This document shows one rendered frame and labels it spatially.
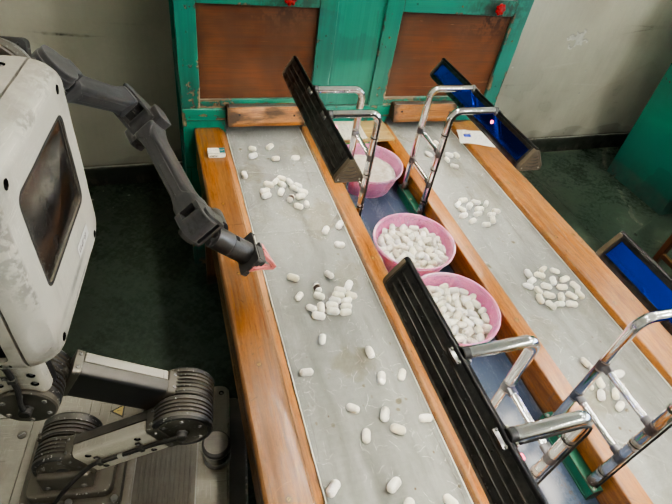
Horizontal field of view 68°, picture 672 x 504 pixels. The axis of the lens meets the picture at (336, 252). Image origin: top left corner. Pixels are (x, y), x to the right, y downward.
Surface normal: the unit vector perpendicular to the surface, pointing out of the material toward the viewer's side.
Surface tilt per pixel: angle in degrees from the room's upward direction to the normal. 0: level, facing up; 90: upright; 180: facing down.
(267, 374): 0
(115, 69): 90
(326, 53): 90
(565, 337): 0
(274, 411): 0
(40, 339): 87
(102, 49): 90
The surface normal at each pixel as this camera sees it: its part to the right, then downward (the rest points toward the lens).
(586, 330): 0.14, -0.72
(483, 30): 0.29, 0.69
